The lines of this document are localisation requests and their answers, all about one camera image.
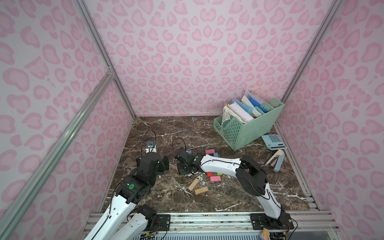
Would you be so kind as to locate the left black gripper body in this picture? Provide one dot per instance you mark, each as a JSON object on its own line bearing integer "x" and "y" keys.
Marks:
{"x": 163, "y": 164}

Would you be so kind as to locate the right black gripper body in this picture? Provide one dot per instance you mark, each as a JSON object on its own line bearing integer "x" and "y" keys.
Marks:
{"x": 182, "y": 161}

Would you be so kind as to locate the wooden block diagonal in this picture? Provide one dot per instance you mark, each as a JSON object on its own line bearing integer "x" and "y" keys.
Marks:
{"x": 193, "y": 184}

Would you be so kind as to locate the pink block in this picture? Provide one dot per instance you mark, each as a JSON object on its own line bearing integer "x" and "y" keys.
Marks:
{"x": 210, "y": 152}
{"x": 215, "y": 179}

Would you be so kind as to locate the wooden block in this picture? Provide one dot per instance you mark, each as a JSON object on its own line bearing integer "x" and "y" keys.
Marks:
{"x": 201, "y": 190}

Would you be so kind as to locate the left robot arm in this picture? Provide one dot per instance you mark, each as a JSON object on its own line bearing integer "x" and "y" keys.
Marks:
{"x": 125, "y": 219}

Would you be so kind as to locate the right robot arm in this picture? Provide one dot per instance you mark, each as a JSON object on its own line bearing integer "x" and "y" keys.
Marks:
{"x": 251, "y": 176}

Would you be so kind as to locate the green plastic file basket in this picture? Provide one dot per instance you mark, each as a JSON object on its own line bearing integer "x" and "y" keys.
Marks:
{"x": 238, "y": 135}

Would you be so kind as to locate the white papers stack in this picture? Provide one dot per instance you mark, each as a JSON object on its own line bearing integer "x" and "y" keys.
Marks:
{"x": 234, "y": 110}

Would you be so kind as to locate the grey calculator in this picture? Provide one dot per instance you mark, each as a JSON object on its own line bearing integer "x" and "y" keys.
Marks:
{"x": 273, "y": 142}

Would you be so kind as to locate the blue folder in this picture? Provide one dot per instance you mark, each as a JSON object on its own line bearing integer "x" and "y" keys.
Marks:
{"x": 256, "y": 102}

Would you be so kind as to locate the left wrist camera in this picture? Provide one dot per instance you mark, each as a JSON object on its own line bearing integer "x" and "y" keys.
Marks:
{"x": 151, "y": 147}

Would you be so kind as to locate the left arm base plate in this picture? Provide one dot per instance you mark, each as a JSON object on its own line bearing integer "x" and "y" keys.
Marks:
{"x": 152, "y": 223}

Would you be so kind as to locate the wooden box at right wall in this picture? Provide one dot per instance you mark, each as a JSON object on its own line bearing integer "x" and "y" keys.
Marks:
{"x": 276, "y": 160}

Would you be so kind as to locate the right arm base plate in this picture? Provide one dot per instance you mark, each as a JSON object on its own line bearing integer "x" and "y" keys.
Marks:
{"x": 261, "y": 221}

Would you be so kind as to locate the front aluminium rail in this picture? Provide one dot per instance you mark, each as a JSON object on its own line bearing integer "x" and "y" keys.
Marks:
{"x": 222, "y": 224}

